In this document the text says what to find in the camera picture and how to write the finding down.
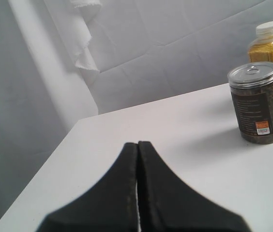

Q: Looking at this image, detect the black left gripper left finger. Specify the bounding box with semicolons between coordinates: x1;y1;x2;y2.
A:
37;143;137;232

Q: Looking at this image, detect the dark seed jar, metal lid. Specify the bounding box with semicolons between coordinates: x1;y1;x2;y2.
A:
227;61;273;145

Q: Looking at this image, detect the white backdrop cloth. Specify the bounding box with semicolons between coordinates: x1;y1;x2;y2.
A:
0;0;273;219

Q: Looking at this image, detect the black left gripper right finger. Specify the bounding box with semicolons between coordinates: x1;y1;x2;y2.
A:
137;141;251;232

